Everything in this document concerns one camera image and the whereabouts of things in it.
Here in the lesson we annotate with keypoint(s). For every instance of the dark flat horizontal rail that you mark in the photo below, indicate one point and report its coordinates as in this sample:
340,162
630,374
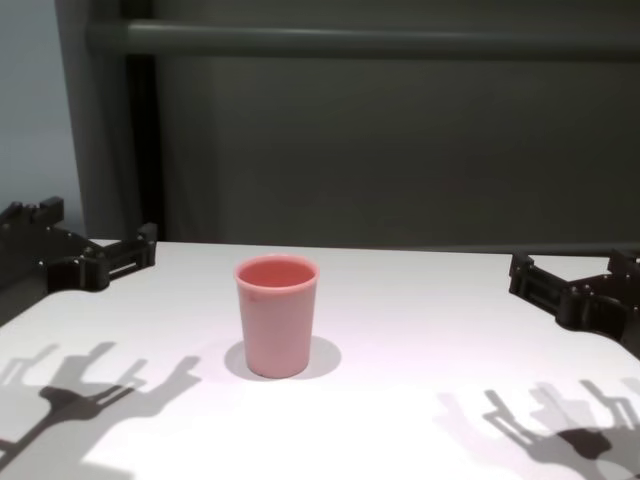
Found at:
400,246

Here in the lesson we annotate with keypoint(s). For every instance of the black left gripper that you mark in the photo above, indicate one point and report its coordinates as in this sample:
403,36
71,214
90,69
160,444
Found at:
40,260

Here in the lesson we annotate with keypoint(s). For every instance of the grey round horizontal bar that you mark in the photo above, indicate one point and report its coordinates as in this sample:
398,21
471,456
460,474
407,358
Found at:
350,37

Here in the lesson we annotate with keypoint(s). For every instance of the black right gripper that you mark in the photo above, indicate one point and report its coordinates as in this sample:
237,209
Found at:
600,305

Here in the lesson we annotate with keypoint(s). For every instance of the pink plastic cup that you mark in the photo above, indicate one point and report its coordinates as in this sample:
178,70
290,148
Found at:
277,325

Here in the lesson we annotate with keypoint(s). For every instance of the black vertical post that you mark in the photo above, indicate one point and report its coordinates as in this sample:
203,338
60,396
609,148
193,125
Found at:
141,150

